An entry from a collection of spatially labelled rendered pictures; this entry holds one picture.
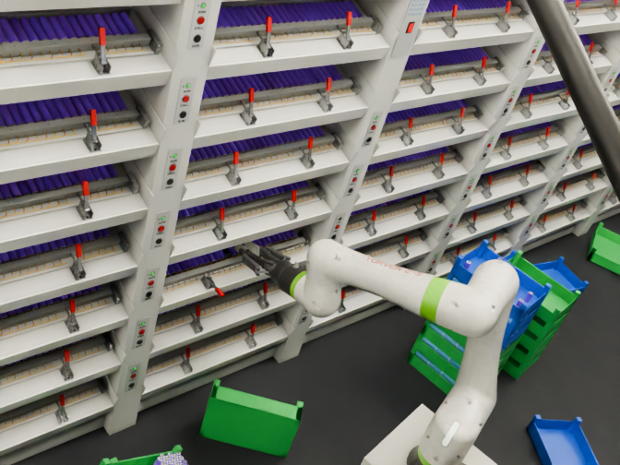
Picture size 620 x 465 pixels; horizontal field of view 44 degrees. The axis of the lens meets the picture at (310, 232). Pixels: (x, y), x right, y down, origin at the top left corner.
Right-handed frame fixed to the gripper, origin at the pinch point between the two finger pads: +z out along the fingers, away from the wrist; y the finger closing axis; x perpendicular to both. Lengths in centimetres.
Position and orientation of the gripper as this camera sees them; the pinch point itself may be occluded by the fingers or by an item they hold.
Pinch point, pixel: (246, 247)
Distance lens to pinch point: 241.8
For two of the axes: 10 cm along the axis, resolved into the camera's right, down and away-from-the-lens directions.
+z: -6.7, -4.0, 6.3
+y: -7.4, 2.4, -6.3
